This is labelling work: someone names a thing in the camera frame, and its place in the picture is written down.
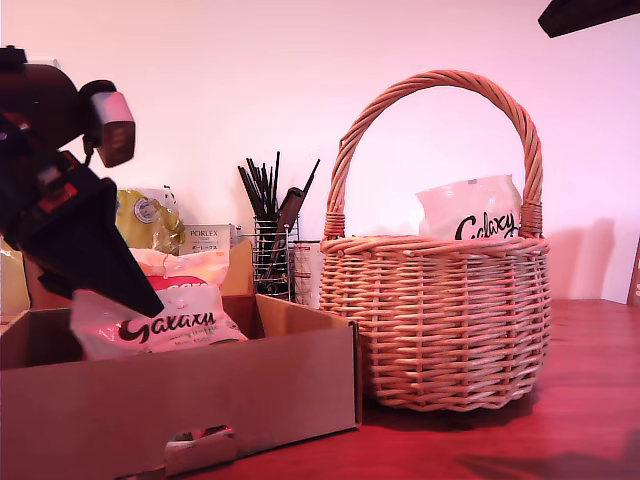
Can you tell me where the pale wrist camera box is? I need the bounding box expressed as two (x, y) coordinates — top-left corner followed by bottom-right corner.
(79, 82), (139, 169)

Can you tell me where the brown cardboard box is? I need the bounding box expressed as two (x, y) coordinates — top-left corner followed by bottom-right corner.
(0, 239), (363, 480)

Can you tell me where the white Porlex box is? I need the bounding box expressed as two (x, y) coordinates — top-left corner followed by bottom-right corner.
(182, 224), (237, 254)

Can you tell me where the wooden board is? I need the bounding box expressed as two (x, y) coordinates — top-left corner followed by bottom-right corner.
(625, 234), (640, 307)

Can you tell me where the white Galaxy truffle egg bag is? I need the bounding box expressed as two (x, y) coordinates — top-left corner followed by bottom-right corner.
(414, 174), (524, 242)
(69, 284), (250, 361)

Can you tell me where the chrome wire utensil holder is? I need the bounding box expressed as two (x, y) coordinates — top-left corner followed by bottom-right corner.
(234, 215), (301, 304)

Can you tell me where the woven wicker basket with handle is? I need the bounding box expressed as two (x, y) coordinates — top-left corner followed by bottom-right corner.
(318, 69), (553, 414)

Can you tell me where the white canister with red label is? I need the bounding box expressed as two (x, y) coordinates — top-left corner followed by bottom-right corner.
(291, 239), (322, 310)

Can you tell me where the brown utensil handle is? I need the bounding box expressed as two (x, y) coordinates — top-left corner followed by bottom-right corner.
(272, 187), (305, 236)

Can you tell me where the red Maltesers mini bunnies bag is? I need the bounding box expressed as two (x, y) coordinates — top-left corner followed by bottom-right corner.
(128, 246), (232, 302)

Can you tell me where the yellow paper towel pack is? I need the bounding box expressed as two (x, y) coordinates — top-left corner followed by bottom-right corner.
(0, 187), (186, 317)

